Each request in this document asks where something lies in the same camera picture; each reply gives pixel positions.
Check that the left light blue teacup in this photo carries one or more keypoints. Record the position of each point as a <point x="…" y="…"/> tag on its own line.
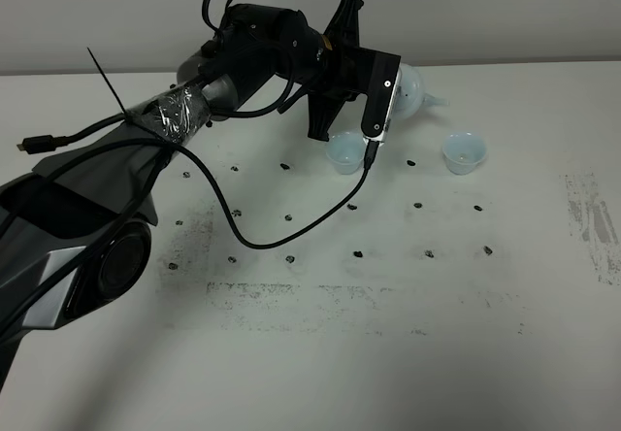
<point x="346" y="152"/>

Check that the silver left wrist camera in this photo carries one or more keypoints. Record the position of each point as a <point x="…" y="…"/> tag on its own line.
<point x="381" y="94"/>

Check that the light blue porcelain teapot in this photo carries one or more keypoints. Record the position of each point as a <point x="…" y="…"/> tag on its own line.
<point x="411" y="95"/>

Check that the black zip tie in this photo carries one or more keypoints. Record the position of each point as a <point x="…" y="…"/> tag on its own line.
<point x="109" y="86"/>

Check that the loose black cable plug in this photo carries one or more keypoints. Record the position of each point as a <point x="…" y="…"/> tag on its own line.
<point x="48" y="143"/>

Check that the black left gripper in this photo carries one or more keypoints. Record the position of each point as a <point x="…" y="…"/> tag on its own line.
<point x="338" y="82"/>

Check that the light blue teacup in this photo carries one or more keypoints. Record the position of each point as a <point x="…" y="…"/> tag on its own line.
<point x="346" y="152"/>
<point x="463" y="152"/>

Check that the right light blue teacup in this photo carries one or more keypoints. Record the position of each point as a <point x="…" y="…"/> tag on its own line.
<point x="463" y="152"/>

